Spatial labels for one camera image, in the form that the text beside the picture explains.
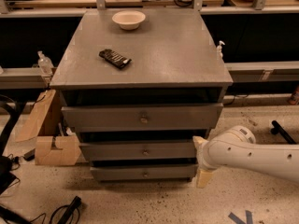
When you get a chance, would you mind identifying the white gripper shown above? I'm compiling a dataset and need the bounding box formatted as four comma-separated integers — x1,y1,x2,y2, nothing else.
192,136,218,189

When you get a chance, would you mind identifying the black power strip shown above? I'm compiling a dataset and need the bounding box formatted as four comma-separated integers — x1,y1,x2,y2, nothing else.
58,196,81,224

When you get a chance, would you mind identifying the grey top drawer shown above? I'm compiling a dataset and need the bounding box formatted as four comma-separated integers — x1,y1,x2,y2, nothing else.
62,104,223,133

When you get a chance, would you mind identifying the orange bottle on floor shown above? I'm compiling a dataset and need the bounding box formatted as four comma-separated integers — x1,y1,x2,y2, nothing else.
288,86,299,105

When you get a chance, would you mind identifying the grey bottom drawer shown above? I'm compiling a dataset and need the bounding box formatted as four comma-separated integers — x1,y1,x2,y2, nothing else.
91,164,197,181

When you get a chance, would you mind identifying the clear plastic bottle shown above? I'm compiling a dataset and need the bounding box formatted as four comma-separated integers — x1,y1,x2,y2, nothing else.
37,51,53,75

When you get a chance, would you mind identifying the black snack bar packet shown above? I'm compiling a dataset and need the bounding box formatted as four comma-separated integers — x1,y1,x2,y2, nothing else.
99,49,131,69

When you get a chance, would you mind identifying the white pump bottle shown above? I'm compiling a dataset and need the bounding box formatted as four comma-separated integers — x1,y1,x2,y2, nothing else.
216,40,225,58

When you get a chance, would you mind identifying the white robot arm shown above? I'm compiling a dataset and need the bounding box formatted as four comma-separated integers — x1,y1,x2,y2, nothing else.
193,126,299,188

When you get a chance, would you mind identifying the brown cardboard box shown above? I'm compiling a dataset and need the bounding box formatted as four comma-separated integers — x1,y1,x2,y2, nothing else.
16,90,81,166

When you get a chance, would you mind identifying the grey wooden drawer cabinet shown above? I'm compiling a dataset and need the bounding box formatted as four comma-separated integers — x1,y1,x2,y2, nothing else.
50,8,233,168

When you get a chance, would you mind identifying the white paper bowl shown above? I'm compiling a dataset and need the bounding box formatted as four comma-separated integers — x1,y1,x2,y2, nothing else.
112,10,146,31

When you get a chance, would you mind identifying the grey drawer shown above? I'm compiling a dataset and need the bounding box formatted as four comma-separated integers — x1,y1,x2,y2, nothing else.
91,164,197,181
79,139,199,161
62,104,223,133

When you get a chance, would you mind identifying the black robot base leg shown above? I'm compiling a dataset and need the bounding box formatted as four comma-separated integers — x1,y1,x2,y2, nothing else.
270,120,296,145

